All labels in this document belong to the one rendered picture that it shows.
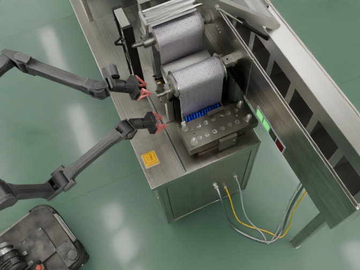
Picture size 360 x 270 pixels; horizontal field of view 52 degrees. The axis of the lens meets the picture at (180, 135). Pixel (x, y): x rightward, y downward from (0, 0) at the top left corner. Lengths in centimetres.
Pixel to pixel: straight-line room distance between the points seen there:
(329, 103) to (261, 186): 168
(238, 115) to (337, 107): 75
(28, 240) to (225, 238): 137
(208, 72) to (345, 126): 75
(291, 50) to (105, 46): 140
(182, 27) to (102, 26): 90
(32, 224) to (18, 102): 127
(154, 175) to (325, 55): 226
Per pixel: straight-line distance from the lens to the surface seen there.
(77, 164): 179
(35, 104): 356
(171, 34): 186
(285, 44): 148
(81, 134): 325
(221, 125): 196
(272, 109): 170
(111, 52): 248
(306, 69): 142
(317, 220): 225
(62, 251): 266
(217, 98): 199
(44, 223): 279
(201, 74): 180
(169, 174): 199
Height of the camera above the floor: 275
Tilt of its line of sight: 62 degrees down
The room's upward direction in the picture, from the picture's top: 6 degrees counter-clockwise
